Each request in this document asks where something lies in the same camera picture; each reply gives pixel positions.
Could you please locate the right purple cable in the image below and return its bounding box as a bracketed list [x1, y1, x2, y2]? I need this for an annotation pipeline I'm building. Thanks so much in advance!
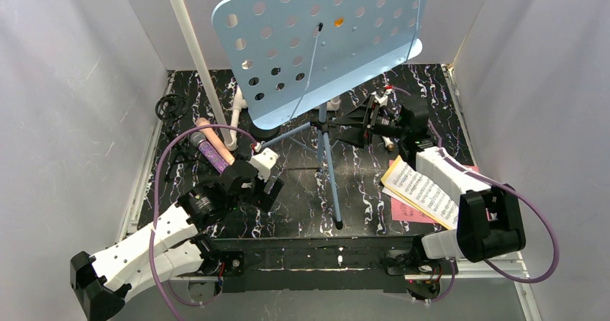
[388, 86, 560, 303]

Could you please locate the black round-base microphone stand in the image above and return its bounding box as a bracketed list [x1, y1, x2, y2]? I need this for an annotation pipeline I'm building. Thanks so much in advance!
[249, 123, 281, 142]

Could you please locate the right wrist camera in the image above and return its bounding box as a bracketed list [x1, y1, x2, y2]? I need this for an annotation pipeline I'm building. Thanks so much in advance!
[374, 89, 392, 107]

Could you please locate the white PVC pipe frame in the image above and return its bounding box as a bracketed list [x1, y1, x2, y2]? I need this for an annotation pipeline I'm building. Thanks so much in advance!
[160, 0, 342, 152]

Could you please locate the white pipe piece brass end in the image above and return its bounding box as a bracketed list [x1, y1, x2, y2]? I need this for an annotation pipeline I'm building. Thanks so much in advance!
[382, 136, 395, 152]

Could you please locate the pink sheet music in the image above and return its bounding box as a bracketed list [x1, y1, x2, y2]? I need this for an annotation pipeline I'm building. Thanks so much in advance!
[388, 158, 480, 225]

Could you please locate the white sheet music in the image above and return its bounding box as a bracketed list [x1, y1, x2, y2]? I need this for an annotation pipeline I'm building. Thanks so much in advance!
[383, 158, 461, 229]
[382, 187, 400, 202]

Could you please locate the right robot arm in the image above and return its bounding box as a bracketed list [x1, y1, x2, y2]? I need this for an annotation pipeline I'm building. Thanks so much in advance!
[334, 96, 526, 263]

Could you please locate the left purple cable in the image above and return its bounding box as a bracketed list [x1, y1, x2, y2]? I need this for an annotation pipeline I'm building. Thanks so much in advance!
[149, 124, 260, 321]

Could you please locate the blue music stand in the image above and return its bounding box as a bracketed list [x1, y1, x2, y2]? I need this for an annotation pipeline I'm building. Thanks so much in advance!
[211, 0, 434, 230]

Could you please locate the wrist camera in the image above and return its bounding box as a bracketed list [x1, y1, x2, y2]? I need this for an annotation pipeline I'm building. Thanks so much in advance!
[374, 89, 392, 107]
[248, 143, 279, 182]

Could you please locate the pink microphone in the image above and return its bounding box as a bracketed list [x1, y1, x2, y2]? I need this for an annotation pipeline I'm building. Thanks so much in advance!
[199, 128, 235, 165]

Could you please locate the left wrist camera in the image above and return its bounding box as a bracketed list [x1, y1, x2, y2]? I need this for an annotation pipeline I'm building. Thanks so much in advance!
[248, 143, 279, 182]

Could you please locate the purple glitter microphone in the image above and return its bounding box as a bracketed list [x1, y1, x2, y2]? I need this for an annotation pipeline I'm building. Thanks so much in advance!
[189, 132, 229, 173]

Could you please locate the purple cable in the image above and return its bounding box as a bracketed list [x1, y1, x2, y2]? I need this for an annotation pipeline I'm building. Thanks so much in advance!
[388, 86, 560, 303]
[149, 124, 260, 321]

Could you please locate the yellow sheet music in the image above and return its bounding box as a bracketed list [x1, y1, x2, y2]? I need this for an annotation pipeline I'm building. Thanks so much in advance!
[380, 155, 458, 232]

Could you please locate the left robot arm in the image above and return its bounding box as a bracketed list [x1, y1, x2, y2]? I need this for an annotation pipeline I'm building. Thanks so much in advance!
[70, 148, 283, 320]

